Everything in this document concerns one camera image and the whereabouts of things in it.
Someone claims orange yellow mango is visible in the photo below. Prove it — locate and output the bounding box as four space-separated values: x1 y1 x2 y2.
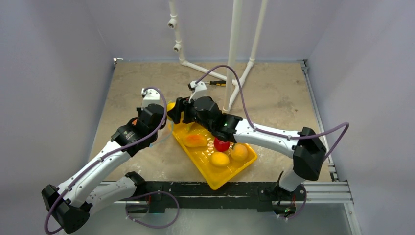
183 134 208 148

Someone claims red apple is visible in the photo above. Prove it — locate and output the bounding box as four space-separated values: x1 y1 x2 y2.
213 138 231 152

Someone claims black yellow screwdriver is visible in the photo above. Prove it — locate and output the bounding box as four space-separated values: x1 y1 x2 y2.
209 80 226 86

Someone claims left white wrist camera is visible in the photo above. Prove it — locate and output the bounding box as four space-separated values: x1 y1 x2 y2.
141 88 160 109

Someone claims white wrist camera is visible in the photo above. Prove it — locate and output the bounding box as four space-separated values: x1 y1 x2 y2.
141 88 160 109
188 81 207 102

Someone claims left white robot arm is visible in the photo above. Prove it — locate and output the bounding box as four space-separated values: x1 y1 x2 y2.
41 104 166 234

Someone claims white pvc pipe frame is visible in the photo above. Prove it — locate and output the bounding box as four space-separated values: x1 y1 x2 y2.
168 0 268 112

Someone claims yellow banana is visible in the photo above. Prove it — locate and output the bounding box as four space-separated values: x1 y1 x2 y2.
185 122 196 132

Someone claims clear zip top bag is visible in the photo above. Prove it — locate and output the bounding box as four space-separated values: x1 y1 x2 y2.
149 116 172 147

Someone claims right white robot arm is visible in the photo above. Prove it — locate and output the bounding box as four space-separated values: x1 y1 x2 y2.
167 96 326 199

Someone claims yellow peach with leaf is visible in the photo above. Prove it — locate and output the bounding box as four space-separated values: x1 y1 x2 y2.
229 143 249 163

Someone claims aluminium rail frame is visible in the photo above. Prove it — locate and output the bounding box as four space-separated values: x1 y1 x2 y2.
112 57 363 235

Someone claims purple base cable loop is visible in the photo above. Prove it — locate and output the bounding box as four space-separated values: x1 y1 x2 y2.
125 191 181 230

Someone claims yellow plastic tray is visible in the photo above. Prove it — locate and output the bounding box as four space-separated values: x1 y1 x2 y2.
169 123 257 190

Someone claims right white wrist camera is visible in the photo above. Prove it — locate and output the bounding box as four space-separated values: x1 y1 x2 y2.
188 81 207 102

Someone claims yellow lemon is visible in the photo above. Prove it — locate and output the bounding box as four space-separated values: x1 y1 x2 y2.
166 101 176 112
209 152 230 167

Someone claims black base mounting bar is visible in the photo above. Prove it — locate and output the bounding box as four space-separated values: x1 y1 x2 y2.
130 181 307 215

